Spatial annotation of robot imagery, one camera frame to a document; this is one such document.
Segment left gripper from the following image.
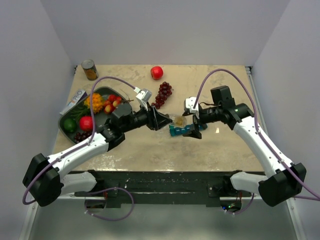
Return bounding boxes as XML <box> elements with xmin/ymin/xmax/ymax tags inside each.
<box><xmin>122</xmin><ymin>101</ymin><xmax>172</xmax><ymax>133</ymax></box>

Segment teal weekly pill organizer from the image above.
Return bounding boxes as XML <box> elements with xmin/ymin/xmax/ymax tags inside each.
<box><xmin>169</xmin><ymin>124</ymin><xmax>192</xmax><ymax>137</ymax></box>

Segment clear pill bottle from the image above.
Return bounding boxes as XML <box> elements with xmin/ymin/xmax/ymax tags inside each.
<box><xmin>168</xmin><ymin>113</ymin><xmax>188</xmax><ymax>128</ymax></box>

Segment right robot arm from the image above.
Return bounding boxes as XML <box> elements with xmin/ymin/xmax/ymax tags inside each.
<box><xmin>183</xmin><ymin>85</ymin><xmax>307</xmax><ymax>207</ymax></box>

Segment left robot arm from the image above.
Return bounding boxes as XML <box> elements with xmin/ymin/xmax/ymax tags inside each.
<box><xmin>22</xmin><ymin>103</ymin><xmax>172</xmax><ymax>207</ymax></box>

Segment red grape bunch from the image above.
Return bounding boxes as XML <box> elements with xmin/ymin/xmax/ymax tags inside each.
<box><xmin>151</xmin><ymin>81</ymin><xmax>174</xmax><ymax>110</ymax></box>

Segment red apple on table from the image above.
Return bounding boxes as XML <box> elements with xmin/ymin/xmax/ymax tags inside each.
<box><xmin>150</xmin><ymin>66</ymin><xmax>164</xmax><ymax>80</ymax></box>

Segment red cherry bunch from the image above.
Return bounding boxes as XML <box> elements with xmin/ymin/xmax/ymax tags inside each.
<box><xmin>103</xmin><ymin>94</ymin><xmax>133</xmax><ymax>115</ymax></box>

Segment orange flower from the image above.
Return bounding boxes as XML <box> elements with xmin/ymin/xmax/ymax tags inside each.
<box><xmin>83</xmin><ymin>93</ymin><xmax>105</xmax><ymax>115</ymax></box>

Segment red apple in tray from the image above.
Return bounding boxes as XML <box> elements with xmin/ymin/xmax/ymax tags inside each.
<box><xmin>79</xmin><ymin>116</ymin><xmax>93</xmax><ymax>132</ymax></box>

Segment white toothpaste box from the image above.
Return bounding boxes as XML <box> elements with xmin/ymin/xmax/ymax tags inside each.
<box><xmin>59</xmin><ymin>89</ymin><xmax>87</xmax><ymax>115</ymax></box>

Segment dark grapes in tray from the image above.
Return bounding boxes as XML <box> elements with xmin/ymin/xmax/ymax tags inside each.
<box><xmin>73</xmin><ymin>131</ymin><xmax>92</xmax><ymax>144</ymax></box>

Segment dark grey tray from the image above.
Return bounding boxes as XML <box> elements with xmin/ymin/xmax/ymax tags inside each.
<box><xmin>58</xmin><ymin>87</ymin><xmax>130</xmax><ymax>144</ymax></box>

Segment tin can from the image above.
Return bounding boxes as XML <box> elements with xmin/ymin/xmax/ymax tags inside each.
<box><xmin>81</xmin><ymin>59</ymin><xmax>99</xmax><ymax>81</ymax></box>

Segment green lime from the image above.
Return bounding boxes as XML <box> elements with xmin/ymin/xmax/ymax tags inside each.
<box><xmin>63</xmin><ymin>118</ymin><xmax>77</xmax><ymax>133</ymax></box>

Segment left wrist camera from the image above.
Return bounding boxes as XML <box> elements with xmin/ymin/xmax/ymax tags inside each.
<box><xmin>134</xmin><ymin>87</ymin><xmax>152</xmax><ymax>111</ymax></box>

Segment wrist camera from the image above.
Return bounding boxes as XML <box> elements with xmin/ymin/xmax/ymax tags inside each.
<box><xmin>134</xmin><ymin>87</ymin><xmax>152</xmax><ymax>111</ymax></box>
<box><xmin>182</xmin><ymin>97</ymin><xmax>199</xmax><ymax>119</ymax></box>

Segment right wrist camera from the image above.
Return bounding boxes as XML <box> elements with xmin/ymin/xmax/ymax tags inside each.
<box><xmin>182</xmin><ymin>97</ymin><xmax>199</xmax><ymax>119</ymax></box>

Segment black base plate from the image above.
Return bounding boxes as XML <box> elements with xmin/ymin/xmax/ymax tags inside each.
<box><xmin>75</xmin><ymin>170</ymin><xmax>251</xmax><ymax>208</ymax></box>

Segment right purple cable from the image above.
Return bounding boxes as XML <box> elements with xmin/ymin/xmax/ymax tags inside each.
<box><xmin>192</xmin><ymin>68</ymin><xmax>320</xmax><ymax>216</ymax></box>

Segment purple cable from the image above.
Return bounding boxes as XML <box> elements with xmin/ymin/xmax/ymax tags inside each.
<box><xmin>192</xmin><ymin>68</ymin><xmax>320</xmax><ymax>216</ymax></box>
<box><xmin>22</xmin><ymin>76</ymin><xmax>141</xmax><ymax>221</ymax></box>

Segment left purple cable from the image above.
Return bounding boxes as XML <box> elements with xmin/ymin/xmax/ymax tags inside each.
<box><xmin>22</xmin><ymin>76</ymin><xmax>141</xmax><ymax>221</ymax></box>

